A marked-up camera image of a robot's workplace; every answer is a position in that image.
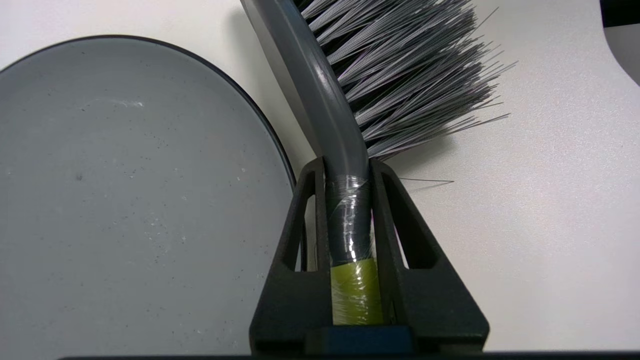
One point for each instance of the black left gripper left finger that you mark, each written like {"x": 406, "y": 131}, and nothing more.
{"x": 295, "y": 300}

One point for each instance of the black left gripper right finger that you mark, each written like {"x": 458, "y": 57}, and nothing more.
{"x": 430, "y": 300}

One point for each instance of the round grey plate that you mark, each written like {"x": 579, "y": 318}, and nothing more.
{"x": 125, "y": 200}

